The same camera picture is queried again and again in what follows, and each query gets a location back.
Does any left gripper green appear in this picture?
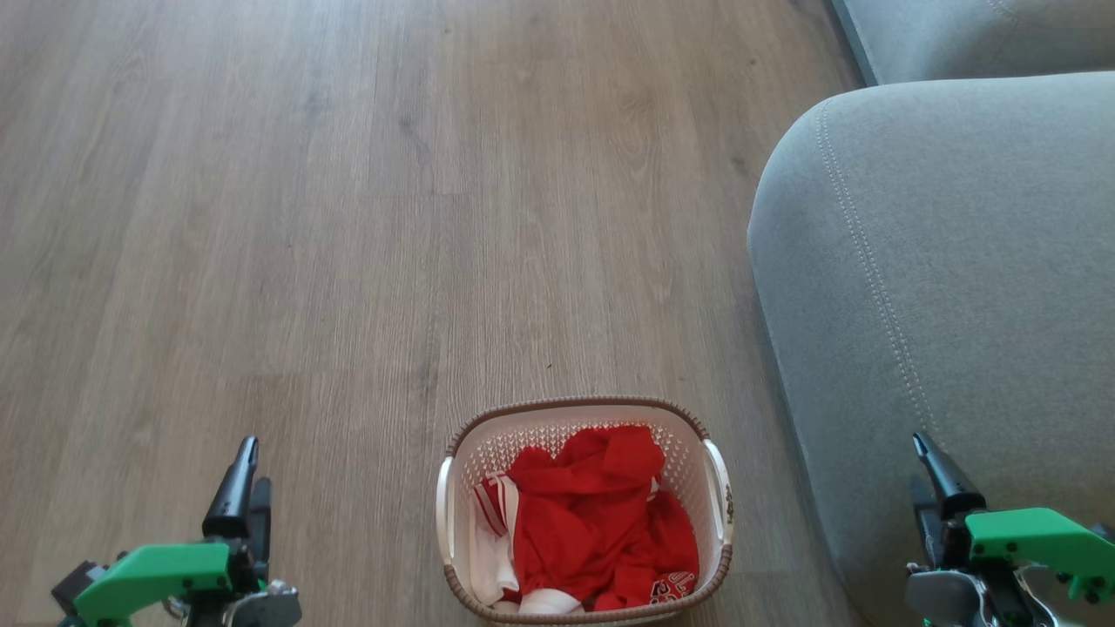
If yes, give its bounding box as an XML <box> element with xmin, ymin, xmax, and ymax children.
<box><xmin>57</xmin><ymin>435</ymin><xmax>302</xmax><ymax>627</ymax></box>

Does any grey fabric sofa seat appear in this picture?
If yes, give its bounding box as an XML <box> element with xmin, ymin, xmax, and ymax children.
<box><xmin>832</xmin><ymin>0</ymin><xmax>1115</xmax><ymax>86</ymax></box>

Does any white red-striped garment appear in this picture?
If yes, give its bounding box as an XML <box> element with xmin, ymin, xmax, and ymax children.
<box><xmin>469</xmin><ymin>475</ymin><xmax>585</xmax><ymax>616</ymax></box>

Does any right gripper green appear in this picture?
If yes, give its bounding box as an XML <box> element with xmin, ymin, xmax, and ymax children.
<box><xmin>904</xmin><ymin>433</ymin><xmax>1115</xmax><ymax>627</ymax></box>

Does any red garment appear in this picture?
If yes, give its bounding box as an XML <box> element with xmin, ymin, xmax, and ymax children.
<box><xmin>479</xmin><ymin>425</ymin><xmax>700</xmax><ymax>610</ymax></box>

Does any white plastic laundry basket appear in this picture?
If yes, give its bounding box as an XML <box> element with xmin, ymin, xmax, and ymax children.
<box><xmin>436</xmin><ymin>396</ymin><xmax>735</xmax><ymax>626</ymax></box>

